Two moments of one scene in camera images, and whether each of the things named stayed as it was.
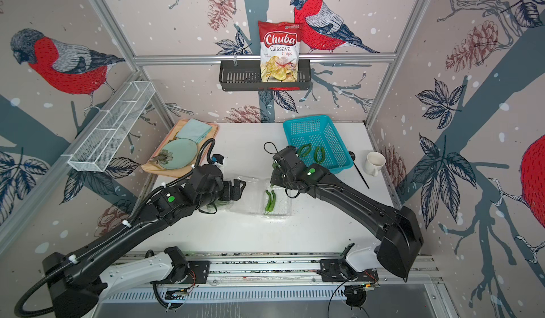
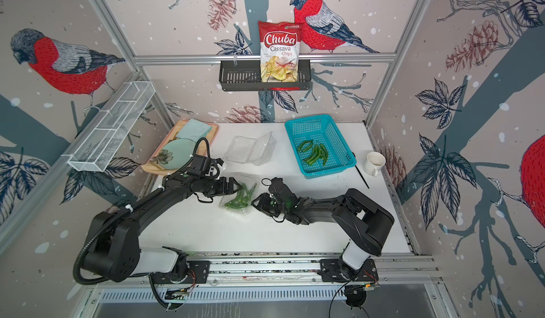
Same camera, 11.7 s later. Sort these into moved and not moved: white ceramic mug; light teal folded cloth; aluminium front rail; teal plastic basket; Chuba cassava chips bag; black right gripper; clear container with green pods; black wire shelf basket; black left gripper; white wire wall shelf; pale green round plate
Moved: clear container with green pods; black right gripper
Not moved: teal plastic basket; black wire shelf basket; Chuba cassava chips bag; black left gripper; white ceramic mug; aluminium front rail; pale green round plate; white wire wall shelf; light teal folded cloth
